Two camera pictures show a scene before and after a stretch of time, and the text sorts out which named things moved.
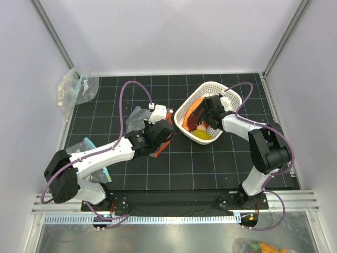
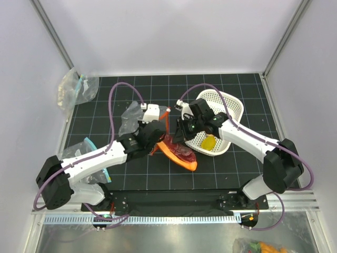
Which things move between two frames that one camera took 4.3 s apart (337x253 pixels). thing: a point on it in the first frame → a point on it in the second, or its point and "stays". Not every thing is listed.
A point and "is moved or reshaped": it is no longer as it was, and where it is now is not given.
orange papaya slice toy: x=192 y=117 is moved or reshaped
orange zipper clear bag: x=135 y=123 is moved or reshaped
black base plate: x=173 y=201 stays
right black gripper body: x=208 y=115 → x=191 y=126
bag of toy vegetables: x=243 y=245 stays
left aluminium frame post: x=45 y=19 stays
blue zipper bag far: x=74 y=88 stays
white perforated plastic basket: x=210 y=88 is moved or reshaped
